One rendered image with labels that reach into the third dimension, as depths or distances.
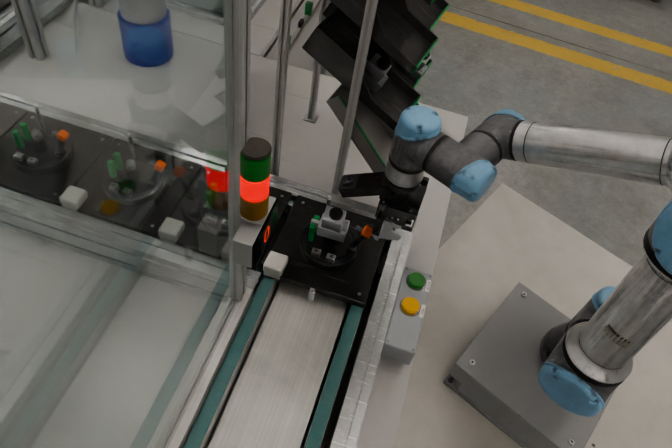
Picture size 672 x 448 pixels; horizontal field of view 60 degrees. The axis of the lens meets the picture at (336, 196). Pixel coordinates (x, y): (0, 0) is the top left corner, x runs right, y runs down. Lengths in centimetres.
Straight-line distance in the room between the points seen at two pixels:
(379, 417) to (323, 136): 85
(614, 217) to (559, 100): 89
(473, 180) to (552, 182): 222
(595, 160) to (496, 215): 71
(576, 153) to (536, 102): 265
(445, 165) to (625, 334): 38
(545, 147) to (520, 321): 49
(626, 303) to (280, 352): 68
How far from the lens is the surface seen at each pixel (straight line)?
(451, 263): 155
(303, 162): 168
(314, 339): 129
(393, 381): 134
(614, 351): 106
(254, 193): 96
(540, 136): 106
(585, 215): 313
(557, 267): 166
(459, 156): 101
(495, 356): 133
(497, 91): 364
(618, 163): 101
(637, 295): 96
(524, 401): 131
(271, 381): 125
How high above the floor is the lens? 206
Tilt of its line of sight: 49 degrees down
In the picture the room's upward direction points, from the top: 11 degrees clockwise
